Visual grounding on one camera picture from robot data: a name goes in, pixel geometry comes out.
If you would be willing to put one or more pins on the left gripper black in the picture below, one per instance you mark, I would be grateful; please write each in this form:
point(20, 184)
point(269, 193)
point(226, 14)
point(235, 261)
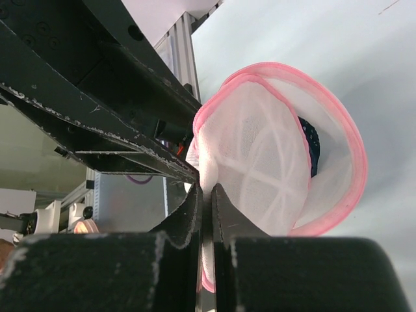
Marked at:
point(85, 74)

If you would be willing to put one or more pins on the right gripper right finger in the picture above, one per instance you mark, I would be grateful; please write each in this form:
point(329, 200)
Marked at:
point(257, 272)

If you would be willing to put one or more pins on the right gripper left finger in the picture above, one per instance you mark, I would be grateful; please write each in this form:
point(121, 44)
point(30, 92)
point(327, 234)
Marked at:
point(154, 271)

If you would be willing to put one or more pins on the dark blue lace bra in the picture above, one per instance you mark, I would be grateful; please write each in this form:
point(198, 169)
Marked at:
point(313, 141)

